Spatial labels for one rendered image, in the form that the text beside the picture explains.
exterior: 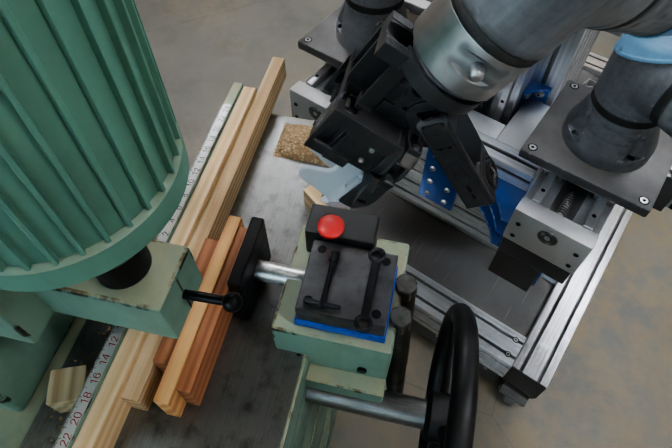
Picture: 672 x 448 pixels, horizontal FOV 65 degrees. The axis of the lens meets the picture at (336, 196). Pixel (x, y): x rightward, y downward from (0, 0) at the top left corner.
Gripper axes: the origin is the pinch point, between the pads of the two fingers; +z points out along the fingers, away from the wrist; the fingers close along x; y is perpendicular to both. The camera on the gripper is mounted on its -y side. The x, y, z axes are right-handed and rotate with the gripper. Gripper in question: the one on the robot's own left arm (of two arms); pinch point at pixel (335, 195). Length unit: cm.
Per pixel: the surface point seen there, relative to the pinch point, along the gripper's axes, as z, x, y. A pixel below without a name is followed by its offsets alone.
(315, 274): 7.6, 4.9, -3.1
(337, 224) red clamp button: 4.8, -0.3, -2.9
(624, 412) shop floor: 56, -23, -120
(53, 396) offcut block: 36.2, 20.1, 14.7
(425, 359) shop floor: 83, -26, -72
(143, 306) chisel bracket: 8.2, 14.8, 11.7
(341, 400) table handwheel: 20.4, 12.4, -15.9
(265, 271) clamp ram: 14.1, 3.8, 0.5
